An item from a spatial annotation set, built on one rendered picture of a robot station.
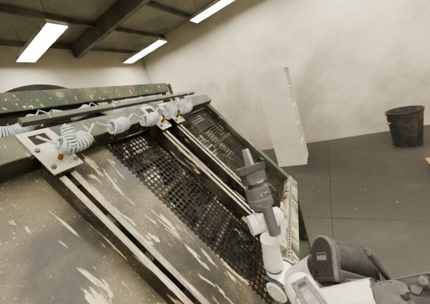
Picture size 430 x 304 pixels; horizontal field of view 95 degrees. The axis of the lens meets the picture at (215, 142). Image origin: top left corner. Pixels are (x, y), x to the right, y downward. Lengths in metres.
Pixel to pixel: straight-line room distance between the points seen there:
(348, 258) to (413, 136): 4.29
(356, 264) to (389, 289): 0.14
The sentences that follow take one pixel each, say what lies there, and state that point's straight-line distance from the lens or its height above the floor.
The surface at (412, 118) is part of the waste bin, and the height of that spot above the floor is 0.53.
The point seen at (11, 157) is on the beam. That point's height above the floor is 1.87.
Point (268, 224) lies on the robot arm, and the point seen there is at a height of 1.42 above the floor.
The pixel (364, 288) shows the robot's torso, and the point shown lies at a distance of 0.61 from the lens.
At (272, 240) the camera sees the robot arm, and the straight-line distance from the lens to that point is 0.81.
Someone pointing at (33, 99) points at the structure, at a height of 2.15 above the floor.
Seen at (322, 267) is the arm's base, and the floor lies 1.33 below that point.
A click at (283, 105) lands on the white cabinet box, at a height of 1.33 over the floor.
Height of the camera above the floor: 1.84
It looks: 11 degrees down
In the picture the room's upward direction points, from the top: 18 degrees counter-clockwise
